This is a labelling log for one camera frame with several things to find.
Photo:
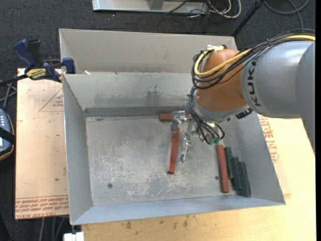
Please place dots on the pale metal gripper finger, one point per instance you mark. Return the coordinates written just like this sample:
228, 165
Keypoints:
186, 147
176, 118

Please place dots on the red-brown flat block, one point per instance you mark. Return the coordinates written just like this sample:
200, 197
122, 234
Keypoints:
165, 116
173, 154
223, 169

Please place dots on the dark green flat block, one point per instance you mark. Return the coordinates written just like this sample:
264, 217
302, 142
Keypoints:
245, 182
235, 174
228, 159

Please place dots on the grey metal bin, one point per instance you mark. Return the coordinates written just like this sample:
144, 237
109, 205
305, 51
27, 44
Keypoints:
130, 159

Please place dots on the black cylinder on white bracket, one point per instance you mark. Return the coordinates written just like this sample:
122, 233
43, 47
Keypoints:
243, 113

